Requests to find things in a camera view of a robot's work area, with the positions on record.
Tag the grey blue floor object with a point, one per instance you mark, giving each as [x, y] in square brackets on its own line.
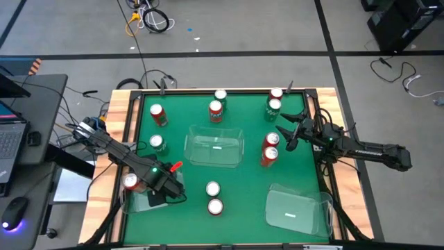
[439, 101]

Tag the black monitor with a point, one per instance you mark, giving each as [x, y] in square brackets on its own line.
[10, 89]

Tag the black round knob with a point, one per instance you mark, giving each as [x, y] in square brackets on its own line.
[52, 233]

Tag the green Sprite can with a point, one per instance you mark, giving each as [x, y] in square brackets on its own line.
[220, 94]
[156, 141]
[272, 111]
[212, 189]

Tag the clear plastic bin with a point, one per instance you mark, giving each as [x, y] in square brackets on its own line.
[295, 208]
[215, 152]
[138, 205]

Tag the red tab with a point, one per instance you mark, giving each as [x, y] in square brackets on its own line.
[176, 166]

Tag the black aluminium table frame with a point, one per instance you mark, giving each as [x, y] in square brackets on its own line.
[263, 91]

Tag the black computer mouse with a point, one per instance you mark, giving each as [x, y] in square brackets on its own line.
[14, 211]

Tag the orange black striped marker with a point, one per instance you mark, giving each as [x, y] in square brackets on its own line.
[35, 66]

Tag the small black desk device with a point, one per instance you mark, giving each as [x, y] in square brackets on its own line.
[34, 138]

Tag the red Coca-Cola can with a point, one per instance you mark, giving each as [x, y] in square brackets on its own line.
[215, 207]
[276, 93]
[271, 139]
[268, 156]

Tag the orange Fanta soda can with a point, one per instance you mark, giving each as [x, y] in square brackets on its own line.
[159, 117]
[131, 180]
[215, 112]

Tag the black desk beam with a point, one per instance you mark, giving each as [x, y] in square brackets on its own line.
[69, 161]

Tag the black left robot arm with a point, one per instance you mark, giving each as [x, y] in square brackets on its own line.
[118, 151]

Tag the black laptop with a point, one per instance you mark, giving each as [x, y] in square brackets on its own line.
[10, 146]

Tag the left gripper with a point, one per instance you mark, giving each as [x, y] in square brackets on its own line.
[170, 187]

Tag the green table mat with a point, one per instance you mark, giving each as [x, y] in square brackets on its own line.
[173, 222]

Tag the yellow connector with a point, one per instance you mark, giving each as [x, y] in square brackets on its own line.
[102, 118]

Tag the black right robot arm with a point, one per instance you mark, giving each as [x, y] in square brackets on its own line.
[367, 151]

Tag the black computer cases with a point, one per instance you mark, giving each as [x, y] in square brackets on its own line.
[399, 24]

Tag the grey desk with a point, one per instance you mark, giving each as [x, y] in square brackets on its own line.
[41, 104]

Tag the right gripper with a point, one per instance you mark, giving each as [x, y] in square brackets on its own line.
[307, 130]

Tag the white board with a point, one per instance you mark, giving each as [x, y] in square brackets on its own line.
[69, 184]

